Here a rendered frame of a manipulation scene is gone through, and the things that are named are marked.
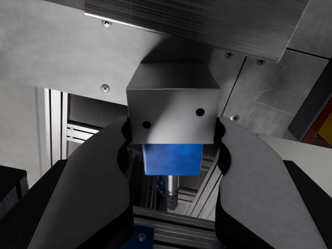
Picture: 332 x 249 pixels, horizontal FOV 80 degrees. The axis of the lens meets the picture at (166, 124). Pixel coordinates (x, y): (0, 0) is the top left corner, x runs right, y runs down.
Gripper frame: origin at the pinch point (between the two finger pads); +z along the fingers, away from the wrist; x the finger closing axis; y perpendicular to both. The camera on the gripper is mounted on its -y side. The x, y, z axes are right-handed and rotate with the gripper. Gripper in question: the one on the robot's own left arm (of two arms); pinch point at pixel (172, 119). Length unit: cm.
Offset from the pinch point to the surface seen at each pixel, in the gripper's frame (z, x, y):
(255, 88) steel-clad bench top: 4.7, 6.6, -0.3
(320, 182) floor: 85, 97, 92
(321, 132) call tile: 2.4, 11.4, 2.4
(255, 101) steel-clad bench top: 4.7, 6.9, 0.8
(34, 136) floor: 85, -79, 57
